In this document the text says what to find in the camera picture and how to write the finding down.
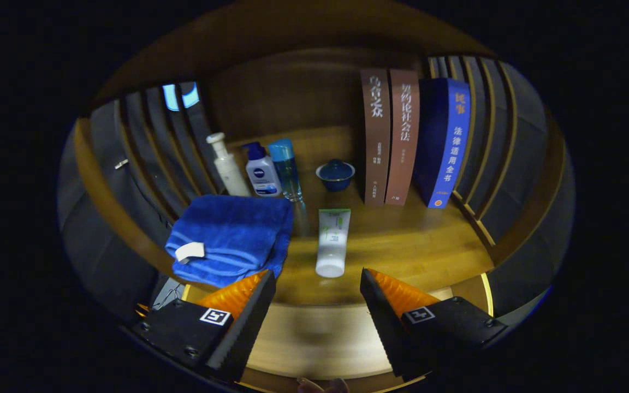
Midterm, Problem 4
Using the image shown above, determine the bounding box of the wooden countertop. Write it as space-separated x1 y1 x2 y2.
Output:
183 126 495 306

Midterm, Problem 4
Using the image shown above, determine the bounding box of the wooden cabinet with slatted sides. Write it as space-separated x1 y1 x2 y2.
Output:
72 0 569 393

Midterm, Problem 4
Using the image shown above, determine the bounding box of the blue lidded teacup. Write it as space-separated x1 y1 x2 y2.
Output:
316 159 356 192

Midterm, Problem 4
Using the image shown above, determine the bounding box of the dark brown book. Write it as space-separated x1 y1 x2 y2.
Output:
360 68 391 206

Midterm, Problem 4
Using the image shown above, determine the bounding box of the white tube with green print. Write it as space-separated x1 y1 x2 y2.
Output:
315 209 352 278

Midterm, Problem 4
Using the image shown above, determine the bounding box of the clear teal bottle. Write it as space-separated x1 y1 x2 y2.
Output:
268 138 311 236

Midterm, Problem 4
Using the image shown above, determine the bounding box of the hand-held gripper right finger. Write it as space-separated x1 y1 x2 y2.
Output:
360 267 509 383

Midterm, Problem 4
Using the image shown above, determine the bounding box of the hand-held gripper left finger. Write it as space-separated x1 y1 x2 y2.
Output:
132 269 277 383

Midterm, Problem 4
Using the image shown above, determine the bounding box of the white pump bottle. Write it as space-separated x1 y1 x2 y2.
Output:
206 132 252 197

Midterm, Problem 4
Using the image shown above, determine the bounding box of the blue folded towel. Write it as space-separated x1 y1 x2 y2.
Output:
164 195 294 289

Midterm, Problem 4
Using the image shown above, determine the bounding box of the reddish brown book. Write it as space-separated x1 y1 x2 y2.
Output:
384 69 420 206

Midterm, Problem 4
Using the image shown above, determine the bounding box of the blue book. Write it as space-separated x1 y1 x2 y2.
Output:
414 78 472 209

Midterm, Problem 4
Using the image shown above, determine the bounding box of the white bottle with blue cap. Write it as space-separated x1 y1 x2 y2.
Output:
242 141 283 198

